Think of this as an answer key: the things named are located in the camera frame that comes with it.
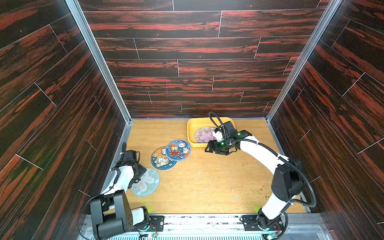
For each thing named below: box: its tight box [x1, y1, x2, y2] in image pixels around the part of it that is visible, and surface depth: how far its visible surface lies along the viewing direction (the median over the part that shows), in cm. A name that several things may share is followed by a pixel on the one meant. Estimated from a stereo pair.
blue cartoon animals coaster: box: [150, 146, 177, 171], surface depth 98 cm
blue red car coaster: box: [165, 139, 191, 161], surface depth 103 cm
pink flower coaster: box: [194, 127, 217, 144], surface depth 110 cm
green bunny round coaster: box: [130, 168, 160, 197], surface depth 88 cm
